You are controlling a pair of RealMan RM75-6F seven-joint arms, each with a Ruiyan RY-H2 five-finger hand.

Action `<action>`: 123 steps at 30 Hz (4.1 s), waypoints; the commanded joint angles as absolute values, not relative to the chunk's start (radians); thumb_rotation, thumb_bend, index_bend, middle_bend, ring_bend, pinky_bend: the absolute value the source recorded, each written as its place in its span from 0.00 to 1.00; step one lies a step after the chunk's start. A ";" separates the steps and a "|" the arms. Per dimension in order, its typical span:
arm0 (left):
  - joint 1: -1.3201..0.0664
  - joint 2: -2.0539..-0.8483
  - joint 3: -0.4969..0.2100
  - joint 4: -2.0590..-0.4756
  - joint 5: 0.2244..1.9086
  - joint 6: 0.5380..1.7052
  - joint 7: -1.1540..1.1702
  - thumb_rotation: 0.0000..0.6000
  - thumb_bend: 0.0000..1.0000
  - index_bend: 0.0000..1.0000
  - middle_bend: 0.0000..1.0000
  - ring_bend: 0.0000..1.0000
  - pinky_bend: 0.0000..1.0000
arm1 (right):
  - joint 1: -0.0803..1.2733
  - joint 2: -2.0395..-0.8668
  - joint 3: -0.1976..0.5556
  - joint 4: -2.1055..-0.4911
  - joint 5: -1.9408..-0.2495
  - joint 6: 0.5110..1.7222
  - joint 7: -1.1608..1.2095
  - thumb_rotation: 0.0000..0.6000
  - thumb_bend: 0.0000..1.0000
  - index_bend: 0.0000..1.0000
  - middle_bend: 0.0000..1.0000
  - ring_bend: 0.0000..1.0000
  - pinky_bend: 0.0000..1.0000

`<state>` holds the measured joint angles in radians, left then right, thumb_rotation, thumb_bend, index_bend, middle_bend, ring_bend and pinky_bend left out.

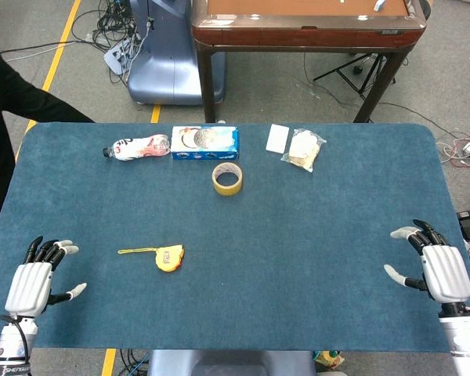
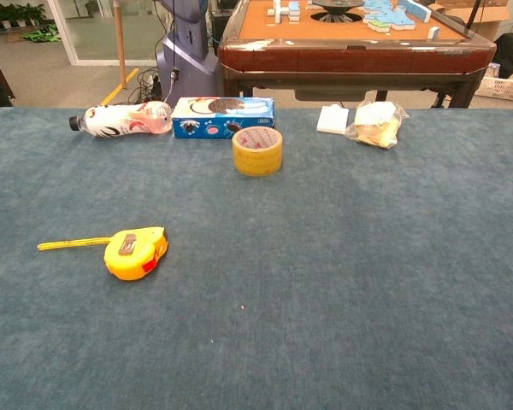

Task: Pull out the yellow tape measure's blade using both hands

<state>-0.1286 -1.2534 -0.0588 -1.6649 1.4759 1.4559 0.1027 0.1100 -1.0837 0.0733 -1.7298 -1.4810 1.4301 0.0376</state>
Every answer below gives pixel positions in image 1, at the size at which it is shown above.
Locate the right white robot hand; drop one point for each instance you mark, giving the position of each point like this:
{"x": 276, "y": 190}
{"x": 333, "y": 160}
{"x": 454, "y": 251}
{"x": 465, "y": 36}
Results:
{"x": 446, "y": 274}

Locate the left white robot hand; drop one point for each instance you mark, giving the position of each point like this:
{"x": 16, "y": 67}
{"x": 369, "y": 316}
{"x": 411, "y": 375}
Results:
{"x": 27, "y": 286}

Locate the yellow tape measure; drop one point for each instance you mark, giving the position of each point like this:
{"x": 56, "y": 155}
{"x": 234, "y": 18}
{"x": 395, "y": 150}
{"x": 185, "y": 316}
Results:
{"x": 169, "y": 258}

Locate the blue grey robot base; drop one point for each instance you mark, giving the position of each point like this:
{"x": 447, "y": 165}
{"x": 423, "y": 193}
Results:
{"x": 164, "y": 70}

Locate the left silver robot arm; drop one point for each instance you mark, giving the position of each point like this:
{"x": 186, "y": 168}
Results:
{"x": 9, "y": 344}

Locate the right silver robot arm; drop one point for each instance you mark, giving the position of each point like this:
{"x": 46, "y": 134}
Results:
{"x": 466, "y": 340}

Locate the yellow packing tape roll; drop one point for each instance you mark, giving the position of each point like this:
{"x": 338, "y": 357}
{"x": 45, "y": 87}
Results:
{"x": 229, "y": 190}

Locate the yellow green toy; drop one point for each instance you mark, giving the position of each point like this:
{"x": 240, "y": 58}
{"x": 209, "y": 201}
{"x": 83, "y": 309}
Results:
{"x": 331, "y": 359}

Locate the plastic bottle with printed label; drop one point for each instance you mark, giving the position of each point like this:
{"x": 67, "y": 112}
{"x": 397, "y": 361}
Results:
{"x": 135, "y": 148}

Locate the person in black clothes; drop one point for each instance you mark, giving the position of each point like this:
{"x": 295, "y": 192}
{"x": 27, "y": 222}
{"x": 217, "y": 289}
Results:
{"x": 8, "y": 105}

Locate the clear bag of snacks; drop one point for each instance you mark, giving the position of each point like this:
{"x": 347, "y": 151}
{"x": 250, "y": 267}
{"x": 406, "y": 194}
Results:
{"x": 303, "y": 150}

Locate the blue table cloth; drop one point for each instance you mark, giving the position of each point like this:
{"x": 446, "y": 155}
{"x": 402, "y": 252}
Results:
{"x": 258, "y": 254}

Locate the small white flat box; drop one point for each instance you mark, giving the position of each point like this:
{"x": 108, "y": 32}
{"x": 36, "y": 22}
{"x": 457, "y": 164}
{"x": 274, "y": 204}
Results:
{"x": 277, "y": 138}

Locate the grey robot torso base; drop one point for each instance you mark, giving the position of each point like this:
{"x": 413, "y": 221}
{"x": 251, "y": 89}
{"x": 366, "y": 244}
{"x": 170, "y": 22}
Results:
{"x": 231, "y": 364}

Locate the black tripod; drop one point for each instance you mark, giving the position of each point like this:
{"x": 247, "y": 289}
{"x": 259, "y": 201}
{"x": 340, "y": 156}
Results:
{"x": 352, "y": 74}

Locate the blue cookie box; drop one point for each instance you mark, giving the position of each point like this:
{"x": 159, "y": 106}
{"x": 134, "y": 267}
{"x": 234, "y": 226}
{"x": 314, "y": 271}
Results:
{"x": 203, "y": 145}

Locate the grey power strip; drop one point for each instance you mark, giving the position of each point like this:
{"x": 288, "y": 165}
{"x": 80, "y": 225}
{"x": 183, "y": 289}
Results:
{"x": 117, "y": 56}

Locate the brown mahjong table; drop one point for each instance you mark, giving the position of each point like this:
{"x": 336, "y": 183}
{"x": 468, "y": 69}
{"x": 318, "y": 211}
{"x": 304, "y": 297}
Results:
{"x": 305, "y": 33}

